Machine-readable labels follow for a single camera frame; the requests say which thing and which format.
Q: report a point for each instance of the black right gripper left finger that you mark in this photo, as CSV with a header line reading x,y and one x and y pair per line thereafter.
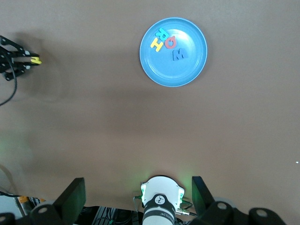
x,y
68,204

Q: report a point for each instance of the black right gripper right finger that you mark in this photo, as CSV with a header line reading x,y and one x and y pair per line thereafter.
x,y
206,204

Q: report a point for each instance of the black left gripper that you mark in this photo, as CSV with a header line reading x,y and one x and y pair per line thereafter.
x,y
3,62

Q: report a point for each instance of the yellow foam letter n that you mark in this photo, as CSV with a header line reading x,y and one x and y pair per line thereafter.
x,y
35,60

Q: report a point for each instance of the yellow foam letter H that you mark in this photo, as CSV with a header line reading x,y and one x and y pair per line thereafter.
x,y
156,45

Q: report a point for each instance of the teal foam letter R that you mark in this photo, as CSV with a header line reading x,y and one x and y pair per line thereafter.
x,y
161,35

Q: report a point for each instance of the red foam letter Q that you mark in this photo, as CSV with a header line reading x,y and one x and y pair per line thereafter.
x,y
167,45

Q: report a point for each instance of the blue foam uppercase W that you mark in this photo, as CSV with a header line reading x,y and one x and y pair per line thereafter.
x,y
179,55

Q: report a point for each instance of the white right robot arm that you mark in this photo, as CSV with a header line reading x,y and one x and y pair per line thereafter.
x,y
161,199

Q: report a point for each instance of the blue plate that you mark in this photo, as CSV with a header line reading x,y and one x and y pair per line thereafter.
x,y
182,70

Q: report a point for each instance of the brown table cover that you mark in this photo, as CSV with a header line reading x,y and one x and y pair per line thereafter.
x,y
117,129

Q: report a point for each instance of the aluminium frame strut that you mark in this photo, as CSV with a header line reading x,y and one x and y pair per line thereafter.
x,y
22,207

